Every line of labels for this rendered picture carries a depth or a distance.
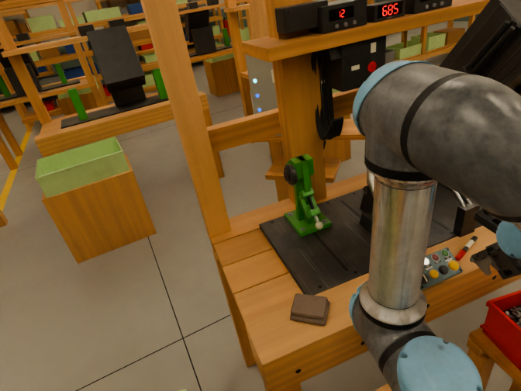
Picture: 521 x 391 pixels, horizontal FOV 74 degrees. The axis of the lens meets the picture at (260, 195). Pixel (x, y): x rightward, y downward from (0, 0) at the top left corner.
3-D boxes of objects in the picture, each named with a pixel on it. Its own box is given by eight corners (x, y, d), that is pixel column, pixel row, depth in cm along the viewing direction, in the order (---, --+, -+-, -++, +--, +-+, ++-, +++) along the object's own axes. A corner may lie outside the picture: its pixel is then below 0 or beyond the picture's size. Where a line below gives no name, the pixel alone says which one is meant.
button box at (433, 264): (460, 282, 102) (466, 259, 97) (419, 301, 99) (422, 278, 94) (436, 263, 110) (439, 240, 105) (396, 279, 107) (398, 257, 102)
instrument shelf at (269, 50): (502, 8, 122) (505, -5, 120) (268, 63, 101) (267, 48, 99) (446, 8, 143) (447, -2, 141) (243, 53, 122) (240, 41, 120)
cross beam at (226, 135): (479, 77, 160) (482, 57, 155) (211, 153, 130) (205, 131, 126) (470, 75, 164) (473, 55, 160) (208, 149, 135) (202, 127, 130)
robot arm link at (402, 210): (379, 390, 62) (411, 84, 35) (343, 324, 75) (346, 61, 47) (439, 371, 64) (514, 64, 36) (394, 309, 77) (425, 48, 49)
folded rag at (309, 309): (330, 303, 98) (329, 296, 97) (326, 326, 92) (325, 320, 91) (296, 298, 102) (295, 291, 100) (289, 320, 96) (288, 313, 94)
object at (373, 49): (385, 81, 120) (387, 34, 112) (343, 92, 116) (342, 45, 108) (364, 75, 130) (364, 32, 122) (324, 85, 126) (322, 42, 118)
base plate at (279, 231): (573, 191, 128) (575, 186, 127) (308, 301, 103) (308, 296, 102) (475, 152, 162) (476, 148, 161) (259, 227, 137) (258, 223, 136)
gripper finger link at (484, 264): (473, 281, 90) (498, 273, 82) (460, 260, 92) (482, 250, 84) (482, 277, 91) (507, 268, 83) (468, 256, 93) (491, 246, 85)
